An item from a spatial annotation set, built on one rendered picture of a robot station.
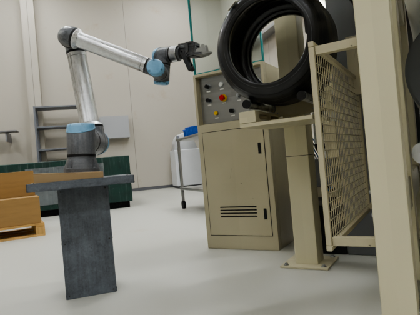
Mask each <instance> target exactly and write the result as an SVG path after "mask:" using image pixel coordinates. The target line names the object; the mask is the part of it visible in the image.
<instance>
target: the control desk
mask: <svg viewBox="0 0 420 315"><path fill-rule="evenodd" d="M253 66H254V70H255V72H256V74H257V76H258V78H259V79H260V80H261V81H262V82H263V83H271V82H273V81H277V80H278V79H279V69H278V68H277V67H275V66H272V65H270V64H268V63H266V62H264V61H258V62H253ZM193 83H194V97H195V104H196V118H197V130H198V138H199V152H200V159H201V173H202V186H203V194H204V208H205V216H206V229H207V243H208V248H212V249H248V250H267V251H280V250H281V249H282V248H284V247H286V246H287V245H288V244H290V243H291V242H293V241H294V235H293V222H292V214H291V200H290V193H289V179H288V166H287V159H286V145H285V138H284V128H277V129H267V130H265V129H247V128H240V121H239V113H240V112H245V111H253V110H252V109H245V108H243V101H244V100H248V99H246V98H245V97H242V96H241V95H240V94H238V93H237V92H236V91H235V90H234V89H233V88H232V87H231V86H230V85H229V83H228V82H227V81H226V79H225V77H224V76H223V74H222V71H221V70H217V71H211V72H206V73H203V74H197V75H194V76H193Z"/></svg>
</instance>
